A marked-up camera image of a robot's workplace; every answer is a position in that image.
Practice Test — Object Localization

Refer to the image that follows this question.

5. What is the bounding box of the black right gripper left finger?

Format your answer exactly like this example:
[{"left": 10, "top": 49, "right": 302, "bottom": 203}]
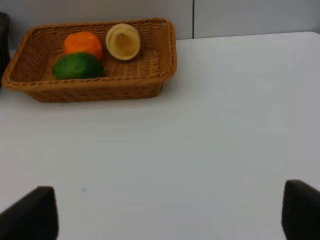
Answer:
[{"left": 0, "top": 186, "right": 59, "bottom": 240}]

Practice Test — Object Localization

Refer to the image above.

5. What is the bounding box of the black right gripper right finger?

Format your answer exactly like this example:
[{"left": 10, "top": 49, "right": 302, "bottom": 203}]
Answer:
[{"left": 281, "top": 180, "right": 320, "bottom": 240}]

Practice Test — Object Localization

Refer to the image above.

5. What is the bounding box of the green lime fruit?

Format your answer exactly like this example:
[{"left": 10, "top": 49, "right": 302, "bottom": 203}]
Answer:
[{"left": 52, "top": 52, "right": 105, "bottom": 80}]

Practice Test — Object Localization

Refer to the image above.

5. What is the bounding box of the orange tangerine fruit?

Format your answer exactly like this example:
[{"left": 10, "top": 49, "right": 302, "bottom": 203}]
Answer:
[{"left": 63, "top": 31, "right": 103, "bottom": 61}]

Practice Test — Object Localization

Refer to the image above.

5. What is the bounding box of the red yellow peach fruit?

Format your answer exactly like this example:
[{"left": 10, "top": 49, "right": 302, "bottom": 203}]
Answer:
[{"left": 105, "top": 23, "right": 141, "bottom": 61}]

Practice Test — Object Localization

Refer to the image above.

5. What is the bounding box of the light brown wicker basket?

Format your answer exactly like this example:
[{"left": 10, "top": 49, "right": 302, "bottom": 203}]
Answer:
[{"left": 1, "top": 17, "right": 177, "bottom": 103}]

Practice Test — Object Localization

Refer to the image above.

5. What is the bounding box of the dark brown wicker basket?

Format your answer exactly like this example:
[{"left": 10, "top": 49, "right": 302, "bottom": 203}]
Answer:
[{"left": 0, "top": 12, "right": 10, "bottom": 79}]

